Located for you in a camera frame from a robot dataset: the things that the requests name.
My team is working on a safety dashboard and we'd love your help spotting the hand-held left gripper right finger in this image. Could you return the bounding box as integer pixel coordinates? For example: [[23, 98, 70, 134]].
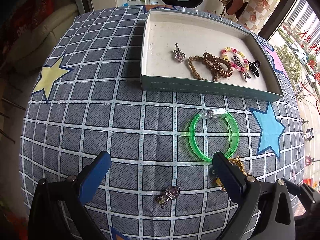
[[211, 152, 295, 240]]

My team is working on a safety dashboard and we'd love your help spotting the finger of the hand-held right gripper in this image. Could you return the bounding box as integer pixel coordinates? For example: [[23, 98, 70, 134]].
[[285, 180, 317, 205]]

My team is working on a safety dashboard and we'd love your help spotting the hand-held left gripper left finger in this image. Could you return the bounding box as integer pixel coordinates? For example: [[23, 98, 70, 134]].
[[28, 151, 112, 240]]

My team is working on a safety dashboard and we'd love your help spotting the green translucent bracelet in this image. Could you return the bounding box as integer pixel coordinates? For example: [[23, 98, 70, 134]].
[[188, 108, 240, 162]]

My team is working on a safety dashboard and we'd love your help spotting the pink heart brooch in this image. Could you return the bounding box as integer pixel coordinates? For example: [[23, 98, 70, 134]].
[[156, 185, 181, 209]]

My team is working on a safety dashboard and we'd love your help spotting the silver hair clip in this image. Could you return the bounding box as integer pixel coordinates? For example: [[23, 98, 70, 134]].
[[232, 55, 251, 82]]

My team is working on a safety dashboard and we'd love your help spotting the brown spiral hair tie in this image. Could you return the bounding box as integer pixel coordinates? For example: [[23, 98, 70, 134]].
[[202, 52, 234, 82]]

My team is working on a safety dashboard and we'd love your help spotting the black hair claw clip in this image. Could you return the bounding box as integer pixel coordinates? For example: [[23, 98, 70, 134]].
[[247, 59, 261, 77]]

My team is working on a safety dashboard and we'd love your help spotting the tan braided hair tie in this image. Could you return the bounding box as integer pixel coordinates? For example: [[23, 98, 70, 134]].
[[187, 56, 218, 82]]

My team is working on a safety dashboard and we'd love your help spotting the colourful spiral hair tie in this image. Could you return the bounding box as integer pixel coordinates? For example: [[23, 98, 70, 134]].
[[220, 46, 250, 72]]

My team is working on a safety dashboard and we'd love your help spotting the silver pink heart pendant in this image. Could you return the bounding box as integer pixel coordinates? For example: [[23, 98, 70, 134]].
[[172, 44, 186, 62]]

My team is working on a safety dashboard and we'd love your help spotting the green cardboard tray box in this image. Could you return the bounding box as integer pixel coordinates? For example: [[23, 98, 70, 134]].
[[139, 9, 284, 103]]

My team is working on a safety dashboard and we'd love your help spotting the panda window sticker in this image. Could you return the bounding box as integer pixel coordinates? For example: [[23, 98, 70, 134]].
[[292, 44, 308, 64], [303, 127, 315, 140]]

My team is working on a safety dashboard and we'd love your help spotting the checked tablecloth with stars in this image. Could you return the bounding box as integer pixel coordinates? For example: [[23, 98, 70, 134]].
[[20, 4, 307, 240]]

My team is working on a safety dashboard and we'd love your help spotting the red lettering window sticker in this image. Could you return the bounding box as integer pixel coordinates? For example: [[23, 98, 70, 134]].
[[300, 30, 320, 85]]

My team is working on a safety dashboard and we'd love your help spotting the cream sofa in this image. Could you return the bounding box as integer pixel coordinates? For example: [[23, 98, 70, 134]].
[[7, 4, 79, 67]]

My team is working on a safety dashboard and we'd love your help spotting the rolled pink checked mat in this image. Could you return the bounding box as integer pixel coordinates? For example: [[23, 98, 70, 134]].
[[244, 0, 272, 30]]

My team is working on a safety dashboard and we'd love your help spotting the brown slipper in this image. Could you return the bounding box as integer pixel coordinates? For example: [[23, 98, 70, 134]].
[[226, 0, 244, 15]]

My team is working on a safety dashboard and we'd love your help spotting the red cushion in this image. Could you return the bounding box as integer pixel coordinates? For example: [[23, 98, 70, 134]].
[[15, 0, 55, 38]]

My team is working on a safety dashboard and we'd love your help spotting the dark window frame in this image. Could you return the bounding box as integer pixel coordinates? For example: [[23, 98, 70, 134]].
[[257, 0, 300, 40]]

